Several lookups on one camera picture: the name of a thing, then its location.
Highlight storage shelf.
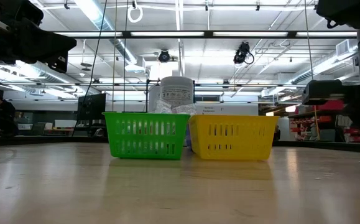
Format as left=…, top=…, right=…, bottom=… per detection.
left=287, top=108, right=360, bottom=144

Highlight red storage bins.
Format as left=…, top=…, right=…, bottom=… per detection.
left=311, top=99, right=345, bottom=111

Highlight black monitor back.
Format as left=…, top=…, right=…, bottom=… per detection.
left=76, top=93, right=108, bottom=122

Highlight green plastic basket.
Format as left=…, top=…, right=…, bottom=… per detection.
left=101, top=111, right=191, bottom=161

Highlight white wipes canister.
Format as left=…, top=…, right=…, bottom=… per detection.
left=159, top=75, right=195, bottom=108

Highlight yellow plastic basket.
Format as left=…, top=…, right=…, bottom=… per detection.
left=188, top=114, right=281, bottom=162

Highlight blue plastic basket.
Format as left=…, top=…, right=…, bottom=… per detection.
left=184, top=123, right=193, bottom=151

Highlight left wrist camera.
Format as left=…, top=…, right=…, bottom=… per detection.
left=0, top=0, right=44, bottom=23

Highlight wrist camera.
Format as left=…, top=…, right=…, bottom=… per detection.
left=0, top=0, right=44, bottom=23
left=302, top=78, right=344, bottom=106

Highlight black hanging cable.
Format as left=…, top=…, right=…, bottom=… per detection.
left=72, top=0, right=108, bottom=138

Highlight yellow hanging cord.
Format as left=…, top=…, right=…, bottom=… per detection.
left=303, top=0, right=321, bottom=141

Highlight silver ventilation duct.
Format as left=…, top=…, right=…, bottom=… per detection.
left=73, top=0, right=146, bottom=74

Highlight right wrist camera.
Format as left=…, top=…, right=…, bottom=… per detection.
left=302, top=78, right=344, bottom=106

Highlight white cable loop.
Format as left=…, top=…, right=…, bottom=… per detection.
left=127, top=4, right=144, bottom=24

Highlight round black overhead camera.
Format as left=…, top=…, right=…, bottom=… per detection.
left=158, top=49, right=172, bottom=63

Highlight black ceiling camera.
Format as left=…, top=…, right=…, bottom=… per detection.
left=233, top=41, right=256, bottom=65

